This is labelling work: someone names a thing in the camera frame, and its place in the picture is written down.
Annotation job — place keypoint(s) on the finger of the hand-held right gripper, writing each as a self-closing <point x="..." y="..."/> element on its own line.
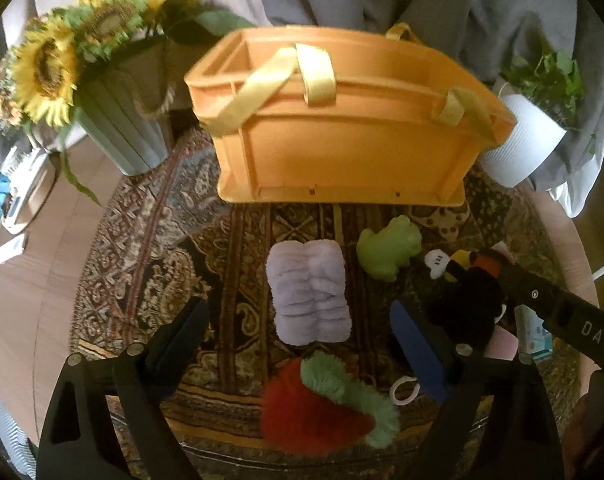
<point x="499" y="259"/>

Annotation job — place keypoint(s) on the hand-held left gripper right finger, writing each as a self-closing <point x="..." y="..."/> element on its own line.
<point x="417" y="345"/>

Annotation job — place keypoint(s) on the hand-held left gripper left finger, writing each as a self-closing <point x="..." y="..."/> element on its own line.
<point x="187" y="325"/>

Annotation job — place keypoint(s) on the black plush toy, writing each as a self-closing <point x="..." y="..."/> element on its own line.
<point x="462" y="300"/>

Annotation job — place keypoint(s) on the green frog plush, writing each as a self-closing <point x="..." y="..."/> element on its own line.
<point x="387" y="250"/>

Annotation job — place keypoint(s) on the lilac fluffy towel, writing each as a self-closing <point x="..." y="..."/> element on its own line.
<point x="309" y="290"/>

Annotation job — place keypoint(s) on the red plush with green leaves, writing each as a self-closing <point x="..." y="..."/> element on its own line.
<point x="302" y="410"/>

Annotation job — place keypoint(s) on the small teal box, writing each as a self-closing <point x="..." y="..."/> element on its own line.
<point x="532" y="332"/>

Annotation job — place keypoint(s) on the pink card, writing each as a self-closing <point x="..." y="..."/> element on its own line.
<point x="504" y="346"/>

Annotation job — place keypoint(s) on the patterned rug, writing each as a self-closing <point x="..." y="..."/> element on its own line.
<point x="182" y="240"/>

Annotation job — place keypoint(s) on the white sheer curtain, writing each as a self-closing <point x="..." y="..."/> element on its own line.
<point x="582" y="195"/>

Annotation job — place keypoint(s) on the white plant pot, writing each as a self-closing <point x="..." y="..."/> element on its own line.
<point x="522" y="135"/>

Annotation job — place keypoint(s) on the green leafy plant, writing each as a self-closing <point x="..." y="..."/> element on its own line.
<point x="547" y="80"/>

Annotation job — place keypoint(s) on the small white box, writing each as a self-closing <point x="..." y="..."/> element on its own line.
<point x="10" y="251"/>

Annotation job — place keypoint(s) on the ribbed grey vase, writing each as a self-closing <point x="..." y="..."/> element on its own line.
<point x="127" y="130"/>

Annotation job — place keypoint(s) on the white device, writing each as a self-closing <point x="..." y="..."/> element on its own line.
<point x="22" y="180"/>

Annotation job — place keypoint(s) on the artificial sunflower bouquet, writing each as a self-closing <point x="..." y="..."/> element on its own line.
<point x="47" y="70"/>

